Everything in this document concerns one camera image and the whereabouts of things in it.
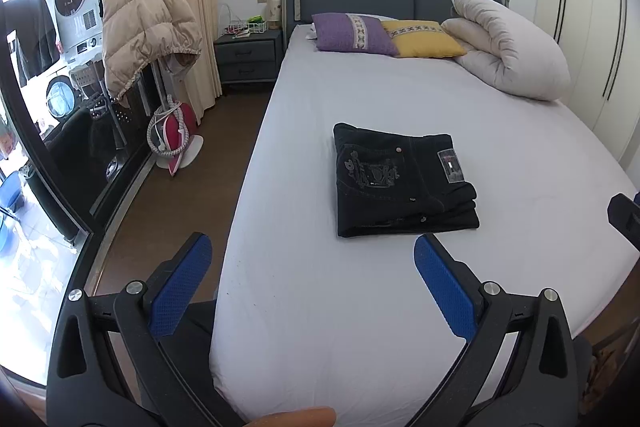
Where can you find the grey nightstand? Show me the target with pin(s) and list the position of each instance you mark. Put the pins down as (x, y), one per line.
(247, 59)

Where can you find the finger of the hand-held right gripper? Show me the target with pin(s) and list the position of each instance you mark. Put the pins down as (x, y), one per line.
(625, 222)

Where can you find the white washing machine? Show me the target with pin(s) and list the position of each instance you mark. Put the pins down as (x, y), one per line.
(62, 94)

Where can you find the white stand with round base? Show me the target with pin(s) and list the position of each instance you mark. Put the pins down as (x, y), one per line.
(187, 154)

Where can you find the purple pillow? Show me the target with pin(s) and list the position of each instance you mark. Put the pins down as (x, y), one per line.
(350, 34)

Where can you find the beige puffer jacket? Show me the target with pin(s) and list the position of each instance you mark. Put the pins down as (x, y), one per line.
(145, 22)

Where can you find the bed with white sheet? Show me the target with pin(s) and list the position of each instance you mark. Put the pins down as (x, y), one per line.
(350, 307)

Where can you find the dark hanging clothes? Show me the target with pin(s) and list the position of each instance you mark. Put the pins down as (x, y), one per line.
(30, 37)

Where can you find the white wardrobe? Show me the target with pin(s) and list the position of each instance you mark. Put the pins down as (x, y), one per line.
(585, 32)

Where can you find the white folded duvet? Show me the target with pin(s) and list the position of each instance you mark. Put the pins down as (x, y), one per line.
(505, 52)

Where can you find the yellow pillow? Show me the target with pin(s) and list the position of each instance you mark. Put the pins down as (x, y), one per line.
(425, 42)

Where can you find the person's left hand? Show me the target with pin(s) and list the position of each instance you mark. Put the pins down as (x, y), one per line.
(295, 419)

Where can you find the red and white iron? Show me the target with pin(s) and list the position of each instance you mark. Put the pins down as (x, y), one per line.
(177, 132)

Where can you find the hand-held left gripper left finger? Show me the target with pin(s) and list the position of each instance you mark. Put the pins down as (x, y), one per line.
(182, 287)

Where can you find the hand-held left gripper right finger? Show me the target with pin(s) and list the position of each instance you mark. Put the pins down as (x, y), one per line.
(445, 292)

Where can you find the blue basin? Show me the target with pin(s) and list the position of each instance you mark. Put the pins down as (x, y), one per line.
(10, 212)

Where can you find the black pants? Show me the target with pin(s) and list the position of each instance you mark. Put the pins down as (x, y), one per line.
(395, 187)

